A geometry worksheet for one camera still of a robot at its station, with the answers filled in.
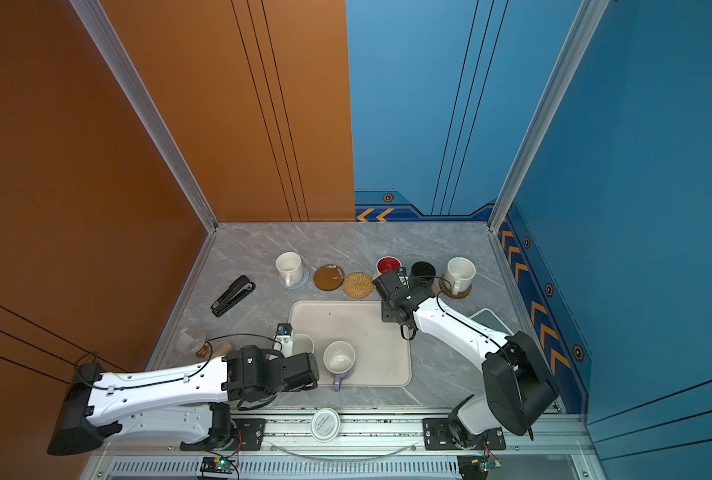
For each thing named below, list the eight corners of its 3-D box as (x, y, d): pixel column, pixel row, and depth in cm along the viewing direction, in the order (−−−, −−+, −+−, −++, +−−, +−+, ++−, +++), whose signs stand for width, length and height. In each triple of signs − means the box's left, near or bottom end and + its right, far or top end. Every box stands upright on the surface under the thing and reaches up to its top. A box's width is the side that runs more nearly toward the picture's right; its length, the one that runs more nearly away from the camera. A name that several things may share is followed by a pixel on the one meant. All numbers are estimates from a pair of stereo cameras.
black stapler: (213, 314, 97) (206, 306, 93) (247, 282, 105) (242, 274, 101) (221, 320, 96) (215, 313, 92) (255, 288, 104) (251, 279, 100)
